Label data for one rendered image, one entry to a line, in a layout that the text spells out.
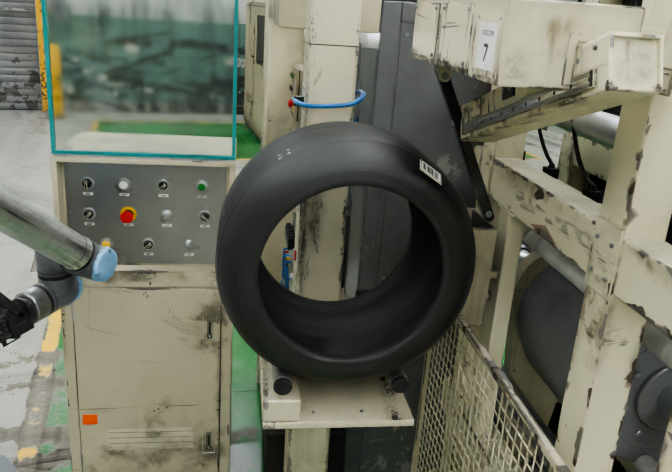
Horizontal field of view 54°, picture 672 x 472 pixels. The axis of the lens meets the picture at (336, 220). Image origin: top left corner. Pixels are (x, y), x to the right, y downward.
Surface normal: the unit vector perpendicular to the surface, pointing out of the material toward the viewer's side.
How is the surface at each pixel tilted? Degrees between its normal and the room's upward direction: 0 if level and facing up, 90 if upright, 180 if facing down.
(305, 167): 48
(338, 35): 90
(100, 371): 90
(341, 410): 0
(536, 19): 90
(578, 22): 90
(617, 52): 72
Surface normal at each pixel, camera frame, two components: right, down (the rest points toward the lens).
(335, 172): 0.10, 0.14
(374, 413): 0.07, -0.95
